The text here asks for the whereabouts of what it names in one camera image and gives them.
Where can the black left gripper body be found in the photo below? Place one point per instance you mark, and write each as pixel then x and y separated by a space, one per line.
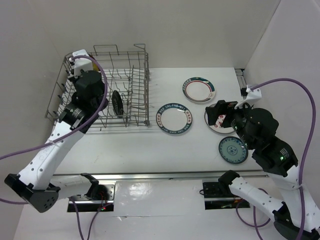
pixel 95 104

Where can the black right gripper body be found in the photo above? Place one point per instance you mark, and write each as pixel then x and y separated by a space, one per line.
pixel 236 124

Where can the black round plate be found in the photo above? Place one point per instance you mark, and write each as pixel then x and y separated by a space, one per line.
pixel 117 104

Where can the yellow patterned plate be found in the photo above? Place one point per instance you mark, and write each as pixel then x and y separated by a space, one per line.
pixel 95 67

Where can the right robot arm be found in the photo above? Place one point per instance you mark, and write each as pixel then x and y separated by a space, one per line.
pixel 296 216

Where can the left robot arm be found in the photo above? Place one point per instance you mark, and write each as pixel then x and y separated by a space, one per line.
pixel 34 183

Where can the white plate red characters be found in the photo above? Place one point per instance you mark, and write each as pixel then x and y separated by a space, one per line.
pixel 217 127

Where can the white plate teal red rim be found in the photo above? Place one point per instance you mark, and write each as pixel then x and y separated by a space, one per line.
pixel 198 90

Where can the blue white patterned plate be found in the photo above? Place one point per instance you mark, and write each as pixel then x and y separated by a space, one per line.
pixel 233 150

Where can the white plate teal lettered rim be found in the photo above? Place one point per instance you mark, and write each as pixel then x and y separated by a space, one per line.
pixel 174 118

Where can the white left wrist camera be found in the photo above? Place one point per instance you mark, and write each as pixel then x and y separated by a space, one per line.
pixel 81 63

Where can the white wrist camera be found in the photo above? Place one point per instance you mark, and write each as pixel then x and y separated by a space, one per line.
pixel 81 63
pixel 250 96

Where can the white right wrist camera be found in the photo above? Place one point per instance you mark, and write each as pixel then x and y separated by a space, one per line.
pixel 250 96

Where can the silver aluminium side rail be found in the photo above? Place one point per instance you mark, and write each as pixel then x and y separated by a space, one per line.
pixel 240 77

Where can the grey wire dish rack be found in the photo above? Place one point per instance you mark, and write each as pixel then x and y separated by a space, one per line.
pixel 127 73

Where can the silver aluminium front rail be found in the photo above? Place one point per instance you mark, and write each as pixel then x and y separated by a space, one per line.
pixel 153 176

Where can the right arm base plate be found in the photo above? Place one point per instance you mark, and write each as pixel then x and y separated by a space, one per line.
pixel 216 199

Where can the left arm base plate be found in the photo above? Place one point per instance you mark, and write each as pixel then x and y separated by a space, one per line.
pixel 104 198

